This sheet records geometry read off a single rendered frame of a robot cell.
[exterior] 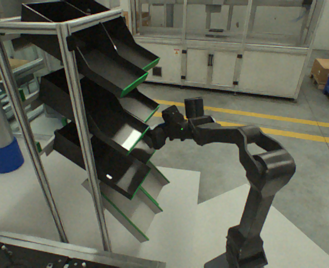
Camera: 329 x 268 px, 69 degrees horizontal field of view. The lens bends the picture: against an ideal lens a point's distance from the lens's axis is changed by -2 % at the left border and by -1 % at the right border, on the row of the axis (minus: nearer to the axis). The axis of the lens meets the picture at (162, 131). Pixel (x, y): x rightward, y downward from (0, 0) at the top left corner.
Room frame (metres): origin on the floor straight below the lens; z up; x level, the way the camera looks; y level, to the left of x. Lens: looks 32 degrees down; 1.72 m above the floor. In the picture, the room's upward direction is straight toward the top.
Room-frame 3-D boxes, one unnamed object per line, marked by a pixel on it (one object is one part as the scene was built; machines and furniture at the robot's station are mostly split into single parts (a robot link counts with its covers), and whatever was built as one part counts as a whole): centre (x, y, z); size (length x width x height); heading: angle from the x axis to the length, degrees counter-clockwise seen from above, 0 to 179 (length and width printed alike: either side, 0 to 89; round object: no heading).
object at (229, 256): (0.35, -0.21, 1.15); 0.09 x 0.07 x 0.06; 109
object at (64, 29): (0.69, 0.25, 1.26); 0.36 x 0.21 x 0.80; 169
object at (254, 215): (0.36, -0.20, 1.30); 0.07 x 0.06 x 0.32; 109
